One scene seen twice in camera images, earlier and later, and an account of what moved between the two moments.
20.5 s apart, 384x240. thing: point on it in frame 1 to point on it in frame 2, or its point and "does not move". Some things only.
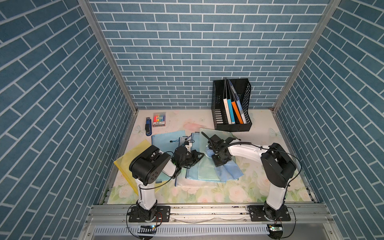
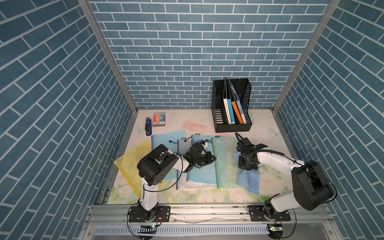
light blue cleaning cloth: [230, 171] to [248, 178]
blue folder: [237, 101] does not move
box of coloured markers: [159, 119] does not move
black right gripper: [216, 163] to [251, 167]
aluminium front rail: [307, 222] does not move
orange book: [233, 102] does not move
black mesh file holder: [242, 90] does not move
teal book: [231, 111] does not move
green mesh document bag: [207, 169] to [226, 162]
